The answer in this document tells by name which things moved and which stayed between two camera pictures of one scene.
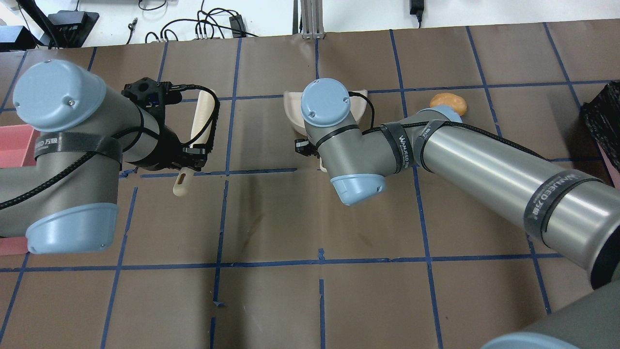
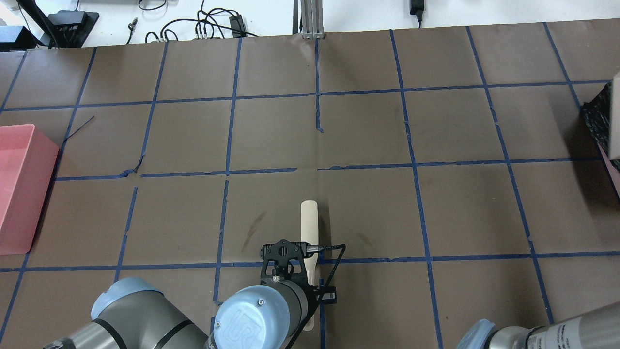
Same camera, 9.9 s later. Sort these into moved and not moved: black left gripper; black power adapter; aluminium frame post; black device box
Moved: black left gripper
Not moved: black power adapter; aluminium frame post; black device box
